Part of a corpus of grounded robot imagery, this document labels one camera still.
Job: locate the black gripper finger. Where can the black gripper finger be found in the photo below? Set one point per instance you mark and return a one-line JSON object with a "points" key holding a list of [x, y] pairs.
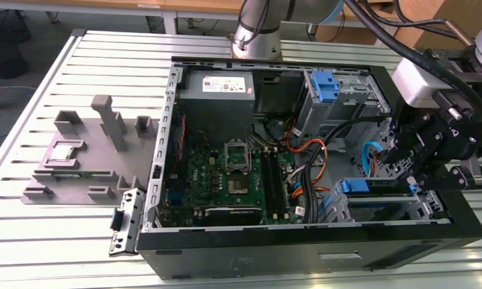
{"points": [[446, 179], [412, 135]]}

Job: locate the hard disk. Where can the hard disk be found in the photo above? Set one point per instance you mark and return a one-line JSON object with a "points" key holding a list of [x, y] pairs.
{"points": [[353, 186]]}

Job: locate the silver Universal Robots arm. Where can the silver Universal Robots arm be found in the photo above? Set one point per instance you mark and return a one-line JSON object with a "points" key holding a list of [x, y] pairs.
{"points": [[257, 39]]}

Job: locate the grey metal disk bay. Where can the grey metal disk bay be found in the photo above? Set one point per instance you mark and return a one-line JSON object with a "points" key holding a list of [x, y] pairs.
{"points": [[389, 197]]}

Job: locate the grey optical drive cage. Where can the grey optical drive cage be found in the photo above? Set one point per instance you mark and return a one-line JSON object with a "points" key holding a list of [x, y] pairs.
{"points": [[345, 111]]}

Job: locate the blue drive latch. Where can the blue drive latch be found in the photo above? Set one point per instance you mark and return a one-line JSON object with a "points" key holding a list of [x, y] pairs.
{"points": [[325, 87]]}

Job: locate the black RAM slot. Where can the black RAM slot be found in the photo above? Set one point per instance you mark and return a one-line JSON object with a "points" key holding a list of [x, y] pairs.
{"points": [[269, 180], [279, 183]]}

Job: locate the CPU socket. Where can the CPU socket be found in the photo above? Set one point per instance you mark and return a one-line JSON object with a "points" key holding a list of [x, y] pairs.
{"points": [[238, 156]]}

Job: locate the square bare chipset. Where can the square bare chipset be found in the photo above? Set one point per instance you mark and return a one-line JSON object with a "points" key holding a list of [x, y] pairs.
{"points": [[239, 186]]}

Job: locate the grey power supply unit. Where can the grey power supply unit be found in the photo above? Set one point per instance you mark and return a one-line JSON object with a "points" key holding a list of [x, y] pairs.
{"points": [[217, 114]]}

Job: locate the black open PC case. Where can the black open PC case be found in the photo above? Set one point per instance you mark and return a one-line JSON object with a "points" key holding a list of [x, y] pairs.
{"points": [[265, 253]]}

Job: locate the black graphics card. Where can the black graphics card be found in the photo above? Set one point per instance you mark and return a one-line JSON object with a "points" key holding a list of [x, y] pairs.
{"points": [[229, 215]]}

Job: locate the green motherboard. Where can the green motherboard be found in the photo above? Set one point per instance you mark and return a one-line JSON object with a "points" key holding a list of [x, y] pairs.
{"points": [[200, 180]]}

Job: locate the grey parts rack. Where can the grey parts rack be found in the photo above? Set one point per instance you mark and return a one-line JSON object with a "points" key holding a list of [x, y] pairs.
{"points": [[92, 168]]}

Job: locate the green RAM stick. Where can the green RAM stick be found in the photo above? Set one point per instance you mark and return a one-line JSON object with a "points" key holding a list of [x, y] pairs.
{"points": [[82, 174]]}

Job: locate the silver CPU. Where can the silver CPU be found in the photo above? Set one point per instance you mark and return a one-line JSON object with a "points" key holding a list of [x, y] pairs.
{"points": [[63, 153]]}

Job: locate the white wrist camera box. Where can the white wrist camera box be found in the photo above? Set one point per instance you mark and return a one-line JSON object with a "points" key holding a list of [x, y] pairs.
{"points": [[416, 81]]}

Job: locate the white frame wooden desk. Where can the white frame wooden desk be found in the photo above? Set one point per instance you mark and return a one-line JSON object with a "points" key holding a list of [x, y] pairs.
{"points": [[104, 8], [347, 33]]}

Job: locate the grey hinged slot bracket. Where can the grey hinged slot bracket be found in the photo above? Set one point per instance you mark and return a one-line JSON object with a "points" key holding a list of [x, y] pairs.
{"points": [[130, 210]]}

